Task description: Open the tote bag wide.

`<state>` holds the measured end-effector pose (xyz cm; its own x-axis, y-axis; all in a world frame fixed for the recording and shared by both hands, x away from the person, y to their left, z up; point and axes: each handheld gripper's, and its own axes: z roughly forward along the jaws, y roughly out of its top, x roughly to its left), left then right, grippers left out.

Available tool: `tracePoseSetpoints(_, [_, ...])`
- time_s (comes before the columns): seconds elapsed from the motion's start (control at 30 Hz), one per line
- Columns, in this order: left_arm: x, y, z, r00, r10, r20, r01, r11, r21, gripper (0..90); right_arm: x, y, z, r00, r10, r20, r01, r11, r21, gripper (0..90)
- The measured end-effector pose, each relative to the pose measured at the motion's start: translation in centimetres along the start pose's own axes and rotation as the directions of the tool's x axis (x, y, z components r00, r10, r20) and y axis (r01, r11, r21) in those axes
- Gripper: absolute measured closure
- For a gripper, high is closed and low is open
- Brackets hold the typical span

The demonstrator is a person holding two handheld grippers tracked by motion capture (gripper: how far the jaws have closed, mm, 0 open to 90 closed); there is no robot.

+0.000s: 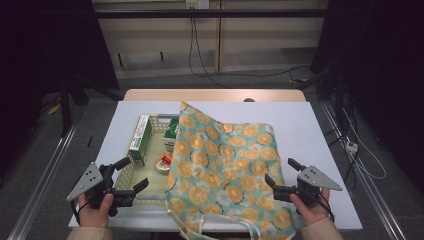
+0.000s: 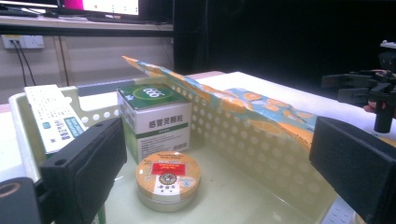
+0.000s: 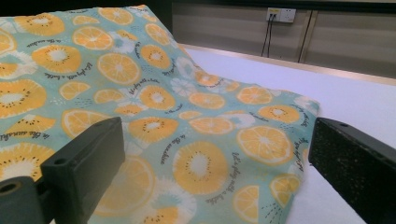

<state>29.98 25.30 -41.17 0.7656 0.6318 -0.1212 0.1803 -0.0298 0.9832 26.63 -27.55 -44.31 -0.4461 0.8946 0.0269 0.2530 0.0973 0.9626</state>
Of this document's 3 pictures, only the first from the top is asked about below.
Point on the round tin with red label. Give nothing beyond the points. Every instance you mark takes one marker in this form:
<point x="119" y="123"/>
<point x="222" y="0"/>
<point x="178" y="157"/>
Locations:
<point x="163" y="164"/>

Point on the black horizontal bar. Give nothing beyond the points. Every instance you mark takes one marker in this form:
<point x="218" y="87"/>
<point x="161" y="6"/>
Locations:
<point x="206" y="13"/>

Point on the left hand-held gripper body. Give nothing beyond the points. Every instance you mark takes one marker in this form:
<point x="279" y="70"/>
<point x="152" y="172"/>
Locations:
<point x="87" y="180"/>

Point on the white power strip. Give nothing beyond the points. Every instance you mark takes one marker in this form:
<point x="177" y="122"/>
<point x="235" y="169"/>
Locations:
<point x="351" y="147"/>

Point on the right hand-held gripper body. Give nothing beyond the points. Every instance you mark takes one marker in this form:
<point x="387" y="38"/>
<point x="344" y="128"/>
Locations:
<point x="316" y="180"/>

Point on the metal floor rail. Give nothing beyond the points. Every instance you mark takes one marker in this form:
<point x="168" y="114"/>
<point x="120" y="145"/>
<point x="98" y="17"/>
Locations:
<point x="43" y="186"/>
<point x="373" y="190"/>

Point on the black metal stand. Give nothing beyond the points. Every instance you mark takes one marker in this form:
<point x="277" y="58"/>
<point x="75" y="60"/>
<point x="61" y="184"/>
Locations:
<point x="65" y="106"/>
<point x="320" y="78"/>

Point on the white board sheet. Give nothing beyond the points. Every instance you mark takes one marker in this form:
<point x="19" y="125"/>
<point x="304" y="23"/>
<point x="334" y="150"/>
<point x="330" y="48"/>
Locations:
<point x="306" y="133"/>

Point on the person's right hand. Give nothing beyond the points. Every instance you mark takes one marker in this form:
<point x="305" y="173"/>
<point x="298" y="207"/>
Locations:
<point x="311" y="211"/>

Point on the dark curtain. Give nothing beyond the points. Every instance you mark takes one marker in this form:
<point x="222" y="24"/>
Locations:
<point x="386" y="66"/>
<point x="40" y="66"/>

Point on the long green and white box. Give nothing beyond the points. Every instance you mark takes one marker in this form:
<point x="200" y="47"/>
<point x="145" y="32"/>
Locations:
<point x="141" y="140"/>

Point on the pale perforated plastic basket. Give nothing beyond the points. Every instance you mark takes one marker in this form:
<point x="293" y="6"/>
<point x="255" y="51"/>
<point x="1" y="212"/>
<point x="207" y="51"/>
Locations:
<point x="150" y="173"/>

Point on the person's left hand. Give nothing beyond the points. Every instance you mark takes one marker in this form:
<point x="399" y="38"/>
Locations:
<point x="95" y="213"/>

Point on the wall socket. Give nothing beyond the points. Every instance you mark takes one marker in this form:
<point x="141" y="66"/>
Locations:
<point x="197" y="4"/>

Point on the short green and white box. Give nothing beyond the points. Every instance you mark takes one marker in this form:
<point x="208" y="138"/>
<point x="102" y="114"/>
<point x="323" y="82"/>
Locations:
<point x="171" y="131"/>

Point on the orange print cloth bag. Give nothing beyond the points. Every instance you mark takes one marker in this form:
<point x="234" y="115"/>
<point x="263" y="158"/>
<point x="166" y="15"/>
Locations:
<point x="226" y="160"/>

